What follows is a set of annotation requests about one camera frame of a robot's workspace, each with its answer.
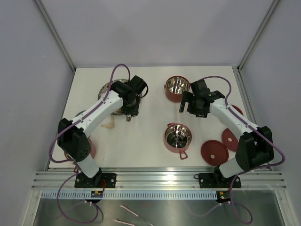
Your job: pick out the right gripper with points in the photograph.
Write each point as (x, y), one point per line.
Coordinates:
(187, 95)

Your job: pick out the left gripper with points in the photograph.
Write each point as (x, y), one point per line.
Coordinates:
(133, 111)

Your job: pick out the dark red lunch container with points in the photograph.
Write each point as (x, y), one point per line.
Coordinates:
(175, 87)

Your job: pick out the pink lunch container with handle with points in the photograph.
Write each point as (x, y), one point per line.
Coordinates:
(177, 139)

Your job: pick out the metal tongs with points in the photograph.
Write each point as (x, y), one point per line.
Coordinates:
(128, 117)

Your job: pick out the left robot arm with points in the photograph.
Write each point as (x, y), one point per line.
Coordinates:
(73, 134)

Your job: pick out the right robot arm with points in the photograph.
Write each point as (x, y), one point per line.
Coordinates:
(254, 143)

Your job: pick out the pink lunch container left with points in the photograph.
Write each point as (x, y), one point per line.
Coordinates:
(93, 148)

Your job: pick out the dark red lid back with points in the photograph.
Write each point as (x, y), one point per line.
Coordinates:
(237, 110)

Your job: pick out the dark red lid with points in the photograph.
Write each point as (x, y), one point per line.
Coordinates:
(229, 140)
(237, 110)
(214, 152)

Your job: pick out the dark red lid middle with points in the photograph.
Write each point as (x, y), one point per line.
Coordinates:
(229, 140)

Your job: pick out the dark red lid front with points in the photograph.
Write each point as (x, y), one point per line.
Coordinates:
(214, 152)

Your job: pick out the pink stick upper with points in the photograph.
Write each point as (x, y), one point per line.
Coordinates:
(127, 209)

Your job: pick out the pink stick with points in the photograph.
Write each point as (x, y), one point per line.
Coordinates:
(123, 222)
(127, 209)

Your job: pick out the pink stick lower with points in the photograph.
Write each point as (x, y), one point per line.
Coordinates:
(123, 222)

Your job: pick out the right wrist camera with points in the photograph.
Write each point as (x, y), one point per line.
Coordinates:
(199, 88)

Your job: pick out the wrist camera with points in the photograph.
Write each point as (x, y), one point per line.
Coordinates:
(199, 88)
(138, 85)

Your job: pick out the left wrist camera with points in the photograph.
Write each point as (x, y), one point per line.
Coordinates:
(138, 85)

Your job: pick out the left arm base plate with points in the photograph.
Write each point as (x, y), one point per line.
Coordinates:
(106, 180)

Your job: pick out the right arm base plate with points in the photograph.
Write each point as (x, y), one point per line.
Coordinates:
(209, 180)

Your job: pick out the aluminium front rail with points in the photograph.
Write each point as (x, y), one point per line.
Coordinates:
(178, 178)

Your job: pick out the right aluminium post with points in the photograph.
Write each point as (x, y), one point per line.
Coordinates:
(259, 32)

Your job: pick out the aluminium post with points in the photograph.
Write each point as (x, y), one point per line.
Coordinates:
(50, 25)
(259, 32)

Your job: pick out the white slotted cable duct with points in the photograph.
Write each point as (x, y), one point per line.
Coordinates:
(131, 195)

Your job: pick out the left aluminium post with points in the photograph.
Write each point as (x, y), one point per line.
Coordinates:
(50, 25)

